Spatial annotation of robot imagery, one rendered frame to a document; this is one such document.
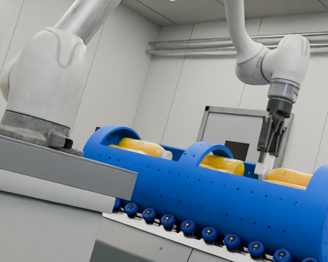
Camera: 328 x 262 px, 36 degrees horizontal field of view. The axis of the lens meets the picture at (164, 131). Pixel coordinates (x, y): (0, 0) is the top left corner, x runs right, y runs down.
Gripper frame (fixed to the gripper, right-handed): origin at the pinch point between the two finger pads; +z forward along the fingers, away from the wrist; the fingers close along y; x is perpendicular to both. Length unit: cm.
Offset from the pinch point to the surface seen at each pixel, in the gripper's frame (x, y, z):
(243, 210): -4.4, -14.5, 14.9
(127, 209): 36.1, -12.7, 24.4
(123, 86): 417, 366, -112
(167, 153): 35.2, -1.6, 3.0
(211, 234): 4.7, -12.2, 23.8
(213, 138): 251, 367, -62
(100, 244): 41, -15, 37
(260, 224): -9.6, -13.4, 17.3
